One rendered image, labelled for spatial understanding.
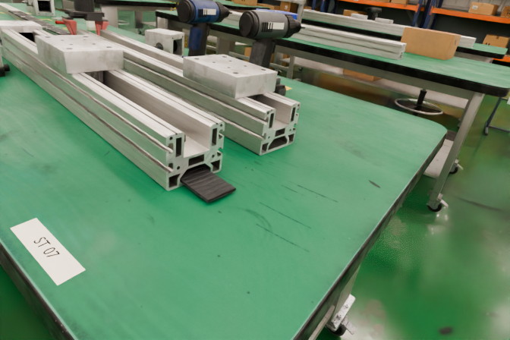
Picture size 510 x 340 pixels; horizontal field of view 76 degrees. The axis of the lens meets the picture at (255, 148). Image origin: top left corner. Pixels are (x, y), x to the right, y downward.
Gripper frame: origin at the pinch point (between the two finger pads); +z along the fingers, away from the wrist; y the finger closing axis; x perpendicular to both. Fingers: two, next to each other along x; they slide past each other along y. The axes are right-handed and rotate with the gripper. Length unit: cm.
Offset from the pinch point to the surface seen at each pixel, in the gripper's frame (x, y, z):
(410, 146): -100, 27, 4
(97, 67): -52, -19, -5
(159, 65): -52, -5, -4
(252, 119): -82, -5, -2
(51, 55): -45, -24, -6
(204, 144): -83, -16, -1
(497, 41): 23, 932, 19
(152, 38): -13.9, 15.6, -3.0
